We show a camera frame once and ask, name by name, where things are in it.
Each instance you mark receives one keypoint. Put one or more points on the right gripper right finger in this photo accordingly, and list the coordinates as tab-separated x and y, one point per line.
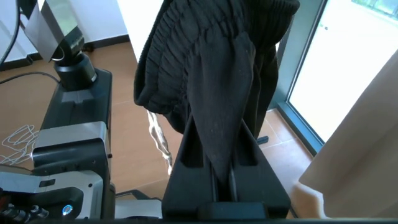
264	189

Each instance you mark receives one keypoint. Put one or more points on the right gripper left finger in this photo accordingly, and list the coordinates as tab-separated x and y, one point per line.
183	186

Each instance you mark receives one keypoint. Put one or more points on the black shorts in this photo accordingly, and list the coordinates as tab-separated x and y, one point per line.
211	77

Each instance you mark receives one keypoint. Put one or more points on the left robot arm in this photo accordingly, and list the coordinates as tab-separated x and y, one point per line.
76	71

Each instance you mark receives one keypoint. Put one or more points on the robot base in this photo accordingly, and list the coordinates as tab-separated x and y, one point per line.
77	137

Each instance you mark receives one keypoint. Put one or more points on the beige curtain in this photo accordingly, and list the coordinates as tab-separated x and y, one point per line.
357	140

